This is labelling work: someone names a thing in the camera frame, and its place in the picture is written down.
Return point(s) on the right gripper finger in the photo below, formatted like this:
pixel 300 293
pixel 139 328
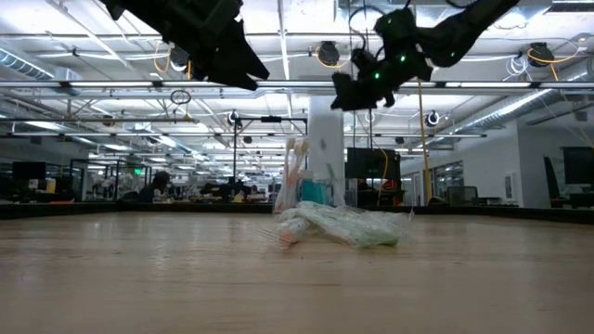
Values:
pixel 357 95

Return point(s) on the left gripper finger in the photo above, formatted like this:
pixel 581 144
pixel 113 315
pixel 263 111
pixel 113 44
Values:
pixel 227 80
pixel 241 58

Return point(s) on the orange toothbrush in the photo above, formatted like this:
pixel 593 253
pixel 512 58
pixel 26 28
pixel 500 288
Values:
pixel 287 171
pixel 293 167
pixel 301 158
pixel 292 234

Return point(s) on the blue mouthwash bottle white cap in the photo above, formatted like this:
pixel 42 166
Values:
pixel 313 192

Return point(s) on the pile of clear plastic packets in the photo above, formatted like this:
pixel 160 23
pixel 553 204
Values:
pixel 366 236

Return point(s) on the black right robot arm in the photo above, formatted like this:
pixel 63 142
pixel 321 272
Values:
pixel 464 32

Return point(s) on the white building column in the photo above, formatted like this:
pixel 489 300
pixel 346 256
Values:
pixel 325 139

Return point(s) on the black monitor on stand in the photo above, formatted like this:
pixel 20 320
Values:
pixel 371 162

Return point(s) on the person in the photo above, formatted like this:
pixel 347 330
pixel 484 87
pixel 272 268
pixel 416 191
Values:
pixel 157 185

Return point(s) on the black framed glass booth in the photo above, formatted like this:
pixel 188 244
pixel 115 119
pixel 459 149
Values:
pixel 116 162

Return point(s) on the grey mesh office chair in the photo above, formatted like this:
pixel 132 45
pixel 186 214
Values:
pixel 461 196

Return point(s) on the black desk monitor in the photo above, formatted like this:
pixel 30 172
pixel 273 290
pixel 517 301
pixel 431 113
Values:
pixel 29 170

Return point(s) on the black wall monitor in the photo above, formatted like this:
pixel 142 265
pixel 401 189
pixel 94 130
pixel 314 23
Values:
pixel 579 164

